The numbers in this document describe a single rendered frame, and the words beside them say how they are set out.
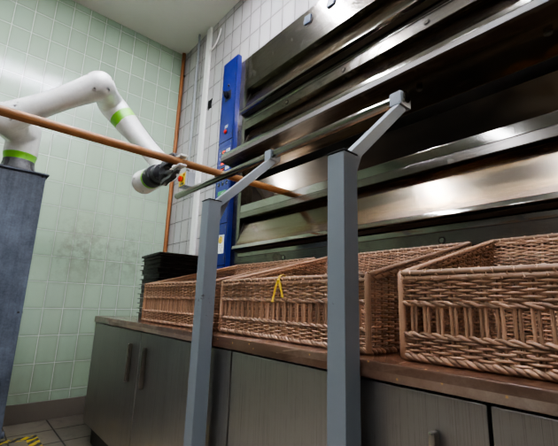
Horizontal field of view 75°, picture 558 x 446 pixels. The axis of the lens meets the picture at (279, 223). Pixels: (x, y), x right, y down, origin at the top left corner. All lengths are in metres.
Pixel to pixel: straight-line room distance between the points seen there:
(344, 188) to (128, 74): 2.51
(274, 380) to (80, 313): 1.86
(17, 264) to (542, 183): 1.87
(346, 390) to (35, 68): 2.60
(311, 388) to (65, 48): 2.64
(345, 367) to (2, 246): 1.54
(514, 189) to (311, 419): 0.79
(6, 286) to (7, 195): 0.38
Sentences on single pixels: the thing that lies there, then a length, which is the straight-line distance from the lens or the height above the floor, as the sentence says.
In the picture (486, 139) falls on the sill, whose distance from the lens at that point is 1.25.
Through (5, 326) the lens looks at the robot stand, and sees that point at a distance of 1.88.
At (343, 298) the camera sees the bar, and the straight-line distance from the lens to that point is 0.64.
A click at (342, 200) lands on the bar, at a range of 0.67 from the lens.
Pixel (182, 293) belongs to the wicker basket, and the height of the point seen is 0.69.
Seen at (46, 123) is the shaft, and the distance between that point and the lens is 1.36.
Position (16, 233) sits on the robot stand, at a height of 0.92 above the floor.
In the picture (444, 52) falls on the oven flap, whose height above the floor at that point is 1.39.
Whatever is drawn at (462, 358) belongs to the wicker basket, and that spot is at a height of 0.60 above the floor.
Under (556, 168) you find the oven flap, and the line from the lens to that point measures 1.18.
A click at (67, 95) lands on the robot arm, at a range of 1.86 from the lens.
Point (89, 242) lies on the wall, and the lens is 2.59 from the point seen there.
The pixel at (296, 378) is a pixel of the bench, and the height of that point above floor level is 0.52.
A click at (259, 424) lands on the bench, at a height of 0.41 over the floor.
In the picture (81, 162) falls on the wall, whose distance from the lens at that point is 2.68.
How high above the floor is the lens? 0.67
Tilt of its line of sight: 12 degrees up
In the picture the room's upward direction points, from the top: 2 degrees clockwise
